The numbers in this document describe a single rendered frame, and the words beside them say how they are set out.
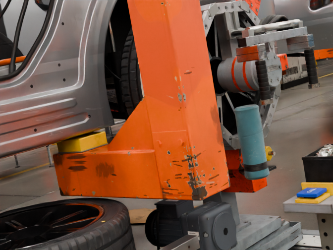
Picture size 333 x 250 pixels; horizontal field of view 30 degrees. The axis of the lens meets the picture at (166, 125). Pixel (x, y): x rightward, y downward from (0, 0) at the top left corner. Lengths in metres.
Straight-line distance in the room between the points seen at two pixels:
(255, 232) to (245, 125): 0.51
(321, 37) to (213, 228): 2.93
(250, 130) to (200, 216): 0.35
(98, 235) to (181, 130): 0.39
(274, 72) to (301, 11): 2.63
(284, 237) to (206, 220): 0.54
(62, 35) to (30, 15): 2.11
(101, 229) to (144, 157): 0.29
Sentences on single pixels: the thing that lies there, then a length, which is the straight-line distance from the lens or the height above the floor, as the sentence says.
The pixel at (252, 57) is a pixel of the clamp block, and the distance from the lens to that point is 2.10.
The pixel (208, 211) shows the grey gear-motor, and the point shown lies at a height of 0.40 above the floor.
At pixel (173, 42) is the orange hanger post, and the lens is 1.84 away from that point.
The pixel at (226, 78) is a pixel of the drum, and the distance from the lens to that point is 2.32.
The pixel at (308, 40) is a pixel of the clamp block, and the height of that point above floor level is 0.93.
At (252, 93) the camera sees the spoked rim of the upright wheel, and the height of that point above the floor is 0.75.
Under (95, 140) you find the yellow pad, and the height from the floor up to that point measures 0.71.
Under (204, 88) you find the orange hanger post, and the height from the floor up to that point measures 0.85.
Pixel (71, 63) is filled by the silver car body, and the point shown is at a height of 1.00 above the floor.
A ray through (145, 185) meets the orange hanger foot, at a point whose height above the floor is 0.57.
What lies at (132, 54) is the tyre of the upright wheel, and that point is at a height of 0.99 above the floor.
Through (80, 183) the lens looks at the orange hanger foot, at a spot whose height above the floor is 0.57.
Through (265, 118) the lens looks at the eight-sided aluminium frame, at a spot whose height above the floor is 0.65.
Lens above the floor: 0.98
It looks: 7 degrees down
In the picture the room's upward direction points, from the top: 10 degrees counter-clockwise
